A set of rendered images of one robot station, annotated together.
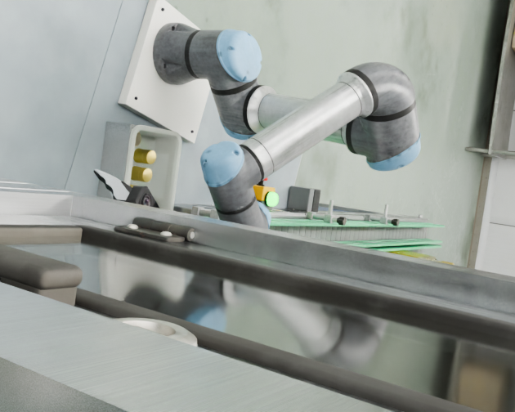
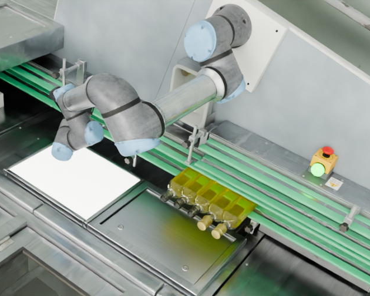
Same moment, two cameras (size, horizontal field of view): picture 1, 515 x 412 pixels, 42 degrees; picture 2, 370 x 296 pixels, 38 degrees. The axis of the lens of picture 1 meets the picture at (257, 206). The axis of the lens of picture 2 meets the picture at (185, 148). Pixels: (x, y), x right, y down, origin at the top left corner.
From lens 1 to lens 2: 2.29 m
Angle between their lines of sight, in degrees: 84
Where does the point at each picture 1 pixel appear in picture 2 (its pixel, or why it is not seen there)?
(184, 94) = (241, 56)
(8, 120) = (134, 40)
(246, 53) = (195, 41)
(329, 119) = (78, 96)
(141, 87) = not seen: hidden behind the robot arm
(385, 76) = (91, 86)
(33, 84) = (145, 25)
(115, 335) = not seen: outside the picture
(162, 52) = not seen: hidden behind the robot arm
